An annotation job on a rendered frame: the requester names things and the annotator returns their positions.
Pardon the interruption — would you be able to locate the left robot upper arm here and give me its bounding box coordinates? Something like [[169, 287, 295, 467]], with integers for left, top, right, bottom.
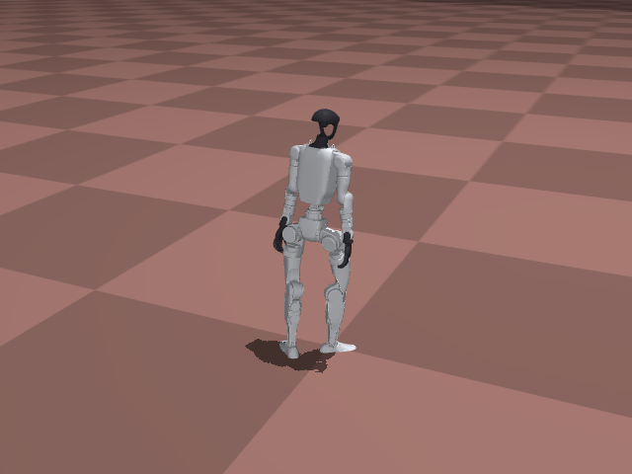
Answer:
[[287, 145, 303, 194]]

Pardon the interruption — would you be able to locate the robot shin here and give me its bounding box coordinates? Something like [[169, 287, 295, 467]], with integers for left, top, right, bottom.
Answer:
[[284, 283, 301, 347], [325, 288, 346, 347]]

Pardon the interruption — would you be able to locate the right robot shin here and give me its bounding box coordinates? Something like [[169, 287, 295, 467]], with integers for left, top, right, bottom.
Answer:
[[325, 288, 346, 347]]

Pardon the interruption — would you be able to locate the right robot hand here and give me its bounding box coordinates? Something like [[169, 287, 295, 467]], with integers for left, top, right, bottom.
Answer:
[[337, 232, 354, 269]]

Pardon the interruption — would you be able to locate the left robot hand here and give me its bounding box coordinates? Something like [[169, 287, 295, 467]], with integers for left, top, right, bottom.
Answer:
[[274, 216, 287, 253]]

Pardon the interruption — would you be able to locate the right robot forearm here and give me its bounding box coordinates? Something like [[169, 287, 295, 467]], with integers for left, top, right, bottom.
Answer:
[[339, 194, 354, 240]]

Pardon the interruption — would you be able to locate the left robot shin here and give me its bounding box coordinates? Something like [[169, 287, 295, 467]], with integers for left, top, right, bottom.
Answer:
[[284, 283, 301, 347]]

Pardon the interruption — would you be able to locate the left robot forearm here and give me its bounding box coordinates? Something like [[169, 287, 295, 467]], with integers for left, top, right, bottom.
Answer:
[[280, 184, 297, 225]]

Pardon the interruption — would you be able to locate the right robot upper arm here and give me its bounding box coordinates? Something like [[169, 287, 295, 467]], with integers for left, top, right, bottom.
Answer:
[[333, 152, 353, 205]]

